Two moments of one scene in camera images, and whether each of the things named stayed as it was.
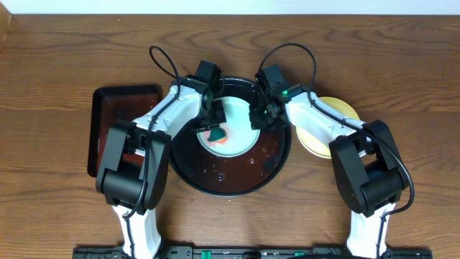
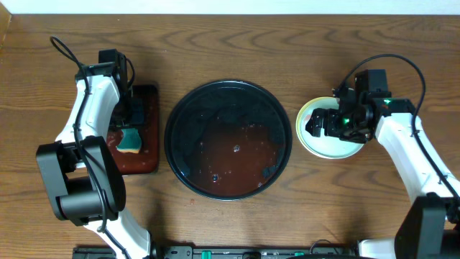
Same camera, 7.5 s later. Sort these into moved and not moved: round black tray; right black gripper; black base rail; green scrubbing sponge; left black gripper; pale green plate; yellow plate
Moved: left black gripper; pale green plate; right black gripper; green scrubbing sponge
Not moved: yellow plate; black base rail; round black tray
